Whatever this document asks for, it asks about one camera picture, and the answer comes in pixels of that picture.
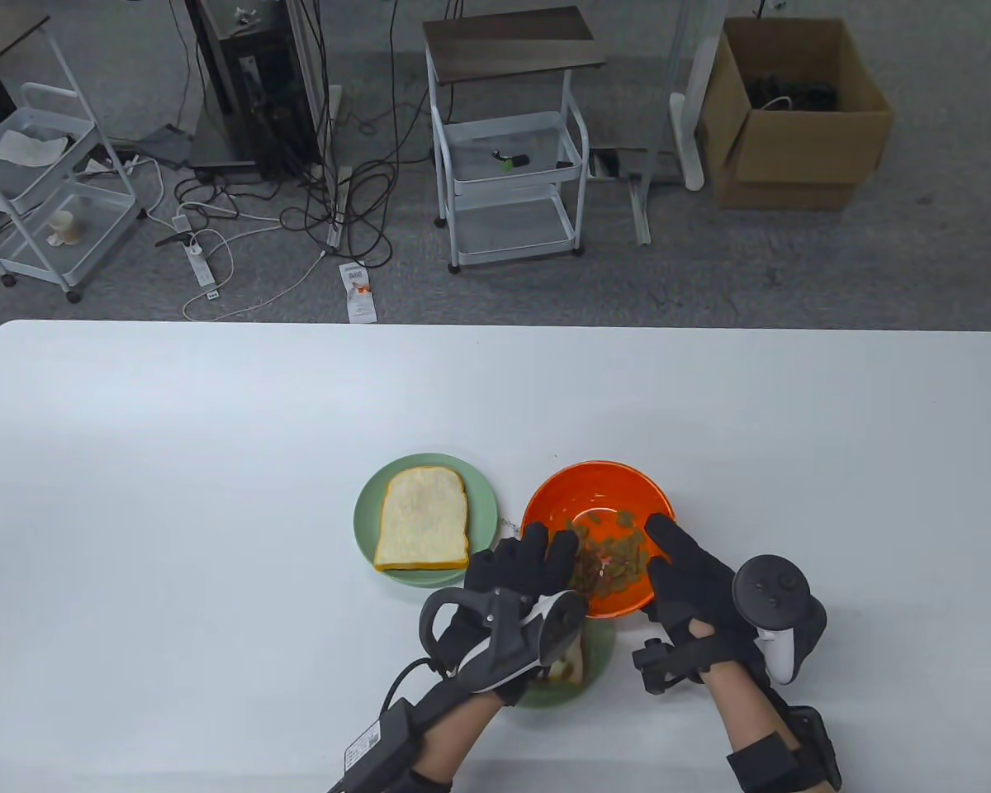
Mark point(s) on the person's left hand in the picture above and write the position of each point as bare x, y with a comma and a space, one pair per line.
537, 562

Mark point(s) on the person's right hand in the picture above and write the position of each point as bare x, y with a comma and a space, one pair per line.
694, 578

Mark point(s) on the orange plastic bowl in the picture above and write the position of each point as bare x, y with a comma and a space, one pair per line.
603, 487

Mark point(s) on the white toast slice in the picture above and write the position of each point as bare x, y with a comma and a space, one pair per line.
570, 665
421, 516

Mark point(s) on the person's right forearm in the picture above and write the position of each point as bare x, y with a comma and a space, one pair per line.
743, 710

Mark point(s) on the person's left forearm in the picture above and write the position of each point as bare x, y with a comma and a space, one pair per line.
462, 743

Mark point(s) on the dark crumbs on table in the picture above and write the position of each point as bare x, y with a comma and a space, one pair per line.
509, 522

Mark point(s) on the green round plate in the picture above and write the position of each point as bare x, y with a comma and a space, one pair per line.
483, 496
599, 661

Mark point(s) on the black grey left hand controller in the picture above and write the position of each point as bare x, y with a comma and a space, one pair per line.
504, 644

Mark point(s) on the black grey hand controller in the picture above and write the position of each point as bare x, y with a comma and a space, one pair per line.
504, 644
780, 603

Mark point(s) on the black grey right hand controller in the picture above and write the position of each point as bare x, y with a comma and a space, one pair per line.
780, 603

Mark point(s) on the white paper packet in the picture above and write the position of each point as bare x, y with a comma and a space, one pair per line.
358, 293

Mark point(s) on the green and black small tool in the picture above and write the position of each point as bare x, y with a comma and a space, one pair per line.
512, 160

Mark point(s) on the brown cardboard box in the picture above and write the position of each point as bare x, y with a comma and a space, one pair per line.
793, 157

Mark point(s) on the white desk leg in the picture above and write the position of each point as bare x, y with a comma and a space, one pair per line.
687, 140

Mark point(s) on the white power strip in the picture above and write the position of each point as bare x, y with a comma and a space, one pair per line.
201, 264

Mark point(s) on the black gear inside box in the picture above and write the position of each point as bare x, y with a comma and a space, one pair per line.
793, 92

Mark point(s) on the white cart with wooden top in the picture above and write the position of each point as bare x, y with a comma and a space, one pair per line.
512, 41

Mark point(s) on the black equipment tower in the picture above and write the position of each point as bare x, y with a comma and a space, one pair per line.
272, 91

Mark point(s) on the beige small cup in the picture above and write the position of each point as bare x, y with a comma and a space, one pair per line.
65, 229

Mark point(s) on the crumpled white paper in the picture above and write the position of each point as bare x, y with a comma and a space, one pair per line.
29, 149

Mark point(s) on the dark wooden side tabletop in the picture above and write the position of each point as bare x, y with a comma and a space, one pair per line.
0, 41

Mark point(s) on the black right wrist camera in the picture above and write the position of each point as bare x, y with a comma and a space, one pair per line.
669, 661

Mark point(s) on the grey metal floor rail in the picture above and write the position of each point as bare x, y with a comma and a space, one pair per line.
640, 206

